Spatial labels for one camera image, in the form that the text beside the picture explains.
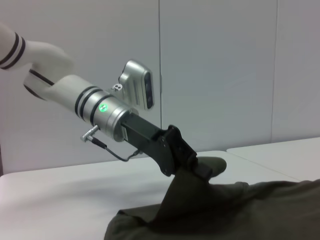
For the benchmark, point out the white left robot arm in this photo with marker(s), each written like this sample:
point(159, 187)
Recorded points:
point(62, 92)

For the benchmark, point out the dark green shirt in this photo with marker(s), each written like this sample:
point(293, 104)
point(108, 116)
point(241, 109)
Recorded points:
point(225, 207)

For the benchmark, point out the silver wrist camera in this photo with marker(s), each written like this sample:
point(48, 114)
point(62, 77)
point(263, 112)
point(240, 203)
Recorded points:
point(136, 85)

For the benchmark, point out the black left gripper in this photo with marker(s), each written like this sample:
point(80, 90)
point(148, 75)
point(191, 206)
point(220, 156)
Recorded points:
point(155, 142)

